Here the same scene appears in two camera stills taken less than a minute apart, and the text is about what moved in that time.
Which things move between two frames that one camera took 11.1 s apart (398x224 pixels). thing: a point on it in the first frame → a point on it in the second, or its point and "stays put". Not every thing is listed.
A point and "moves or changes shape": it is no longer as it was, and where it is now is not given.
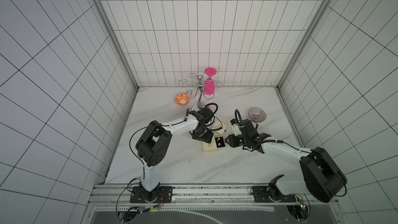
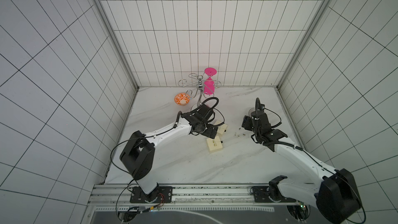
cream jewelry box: [217, 142] moves or changes shape
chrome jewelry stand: [203, 86] stays put
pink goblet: [209, 83] stays put
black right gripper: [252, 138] → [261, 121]
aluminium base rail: [105, 195] stays put
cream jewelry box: [216, 124] stays put
